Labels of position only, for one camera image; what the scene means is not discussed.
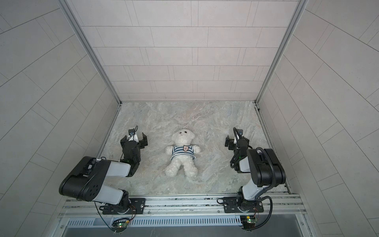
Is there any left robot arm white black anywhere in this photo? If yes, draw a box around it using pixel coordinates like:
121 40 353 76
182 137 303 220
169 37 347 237
59 129 148 215

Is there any left green circuit board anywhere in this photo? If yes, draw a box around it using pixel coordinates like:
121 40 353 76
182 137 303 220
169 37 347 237
112 218 131 233

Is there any corner aluminium profile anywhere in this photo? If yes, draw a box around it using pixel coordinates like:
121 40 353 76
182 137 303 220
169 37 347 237
254 0 310 104
57 0 122 105

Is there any white teddy bear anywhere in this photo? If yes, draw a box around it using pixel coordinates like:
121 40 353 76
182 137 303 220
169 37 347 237
164 129 201 178

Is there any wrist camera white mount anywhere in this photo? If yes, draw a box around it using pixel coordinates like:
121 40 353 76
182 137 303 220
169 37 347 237
128 126 139 143
234 131 239 144

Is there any green circuit board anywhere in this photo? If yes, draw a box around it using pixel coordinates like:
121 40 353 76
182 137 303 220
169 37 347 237
112 218 131 233
240 215 258 231

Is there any right green circuit board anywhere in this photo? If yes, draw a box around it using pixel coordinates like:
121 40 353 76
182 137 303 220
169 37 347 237
240 215 258 231

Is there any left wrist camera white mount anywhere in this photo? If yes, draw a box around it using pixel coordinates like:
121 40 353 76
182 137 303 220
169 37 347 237
128 126 139 143

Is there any right corner aluminium profile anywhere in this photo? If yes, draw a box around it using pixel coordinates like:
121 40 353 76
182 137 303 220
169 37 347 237
254 0 310 104

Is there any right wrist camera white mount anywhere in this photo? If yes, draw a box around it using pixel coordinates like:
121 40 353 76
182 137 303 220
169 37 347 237
234 131 239 144

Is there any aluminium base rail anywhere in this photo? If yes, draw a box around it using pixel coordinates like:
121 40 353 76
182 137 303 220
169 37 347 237
58 192 307 218

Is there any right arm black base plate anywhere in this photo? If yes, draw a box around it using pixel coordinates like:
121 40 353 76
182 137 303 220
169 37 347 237
222 197 264 213

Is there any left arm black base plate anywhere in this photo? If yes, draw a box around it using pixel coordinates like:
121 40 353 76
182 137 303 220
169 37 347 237
99 198 146 215

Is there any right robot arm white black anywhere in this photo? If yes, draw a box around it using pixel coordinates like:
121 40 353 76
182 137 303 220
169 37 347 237
222 128 286 213

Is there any blue white striped sweater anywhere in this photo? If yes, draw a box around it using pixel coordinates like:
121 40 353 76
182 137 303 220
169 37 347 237
171 145 196 160

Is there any left camera black cable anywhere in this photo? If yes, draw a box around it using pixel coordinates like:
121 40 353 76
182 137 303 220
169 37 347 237
127 125 139 141

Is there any left corner aluminium profile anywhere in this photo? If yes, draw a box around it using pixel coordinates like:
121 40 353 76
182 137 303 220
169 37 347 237
57 0 122 105

